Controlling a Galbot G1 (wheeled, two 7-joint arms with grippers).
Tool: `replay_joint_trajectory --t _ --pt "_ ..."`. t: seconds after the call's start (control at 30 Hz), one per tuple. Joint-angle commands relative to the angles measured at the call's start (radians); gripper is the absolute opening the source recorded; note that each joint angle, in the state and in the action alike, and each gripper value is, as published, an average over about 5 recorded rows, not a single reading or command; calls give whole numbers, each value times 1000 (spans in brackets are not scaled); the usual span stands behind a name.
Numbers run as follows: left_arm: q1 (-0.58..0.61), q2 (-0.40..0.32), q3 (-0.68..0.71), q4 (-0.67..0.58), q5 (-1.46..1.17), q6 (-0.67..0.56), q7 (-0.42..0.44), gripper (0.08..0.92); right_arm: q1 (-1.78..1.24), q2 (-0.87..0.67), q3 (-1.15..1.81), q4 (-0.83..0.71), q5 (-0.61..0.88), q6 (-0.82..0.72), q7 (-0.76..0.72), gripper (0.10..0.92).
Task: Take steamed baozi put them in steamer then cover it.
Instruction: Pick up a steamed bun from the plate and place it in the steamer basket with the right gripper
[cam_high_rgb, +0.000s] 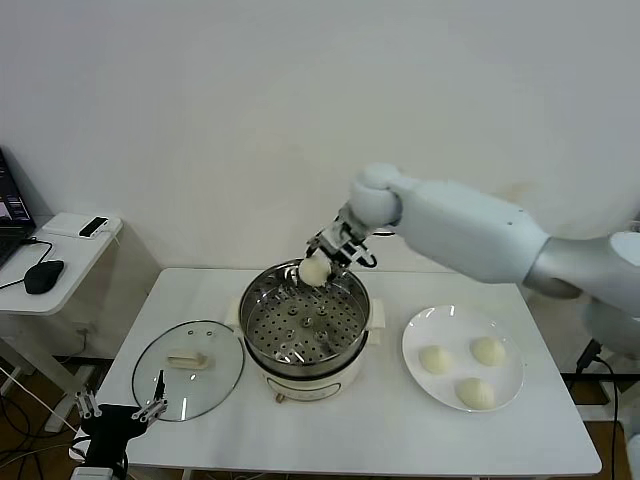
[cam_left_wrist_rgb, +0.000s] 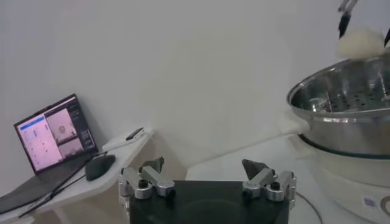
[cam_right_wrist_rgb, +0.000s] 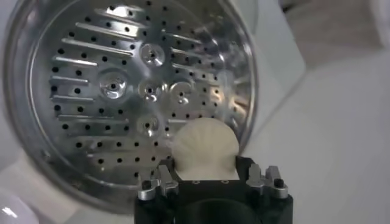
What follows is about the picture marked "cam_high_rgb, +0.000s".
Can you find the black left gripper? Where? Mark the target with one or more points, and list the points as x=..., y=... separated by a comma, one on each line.
x=110, y=430

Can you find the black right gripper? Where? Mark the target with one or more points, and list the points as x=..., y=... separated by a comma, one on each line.
x=356, y=245

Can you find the white steamed baozi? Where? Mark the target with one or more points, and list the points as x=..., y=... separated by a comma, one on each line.
x=476, y=394
x=435, y=360
x=315, y=272
x=488, y=350

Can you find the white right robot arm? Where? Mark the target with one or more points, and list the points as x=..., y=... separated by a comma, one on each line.
x=475, y=240

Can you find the stainless steel steamer basket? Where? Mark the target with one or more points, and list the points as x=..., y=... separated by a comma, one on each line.
x=260, y=310

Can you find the white floor power strip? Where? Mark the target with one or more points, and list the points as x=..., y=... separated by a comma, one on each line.
x=56, y=424

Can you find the cream electric cooker pot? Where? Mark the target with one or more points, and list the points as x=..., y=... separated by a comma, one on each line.
x=310, y=385

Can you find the white side table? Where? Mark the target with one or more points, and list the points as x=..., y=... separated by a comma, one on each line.
x=75, y=270

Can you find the black computer mouse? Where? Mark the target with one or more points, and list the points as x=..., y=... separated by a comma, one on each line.
x=44, y=277

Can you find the white round plate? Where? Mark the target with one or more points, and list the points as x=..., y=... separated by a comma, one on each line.
x=460, y=330

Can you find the small black and white device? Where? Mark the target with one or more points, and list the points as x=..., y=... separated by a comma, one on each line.
x=95, y=226

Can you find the flat white box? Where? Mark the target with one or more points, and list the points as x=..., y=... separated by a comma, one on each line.
x=60, y=227

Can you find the black laptop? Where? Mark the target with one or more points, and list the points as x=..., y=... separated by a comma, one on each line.
x=10, y=210

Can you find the black stand foot bar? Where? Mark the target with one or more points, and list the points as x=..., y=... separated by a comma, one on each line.
x=580, y=378

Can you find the white shelf stand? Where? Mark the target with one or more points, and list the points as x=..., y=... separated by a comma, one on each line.
x=600, y=412

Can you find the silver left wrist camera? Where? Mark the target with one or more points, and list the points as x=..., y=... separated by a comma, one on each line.
x=92, y=474

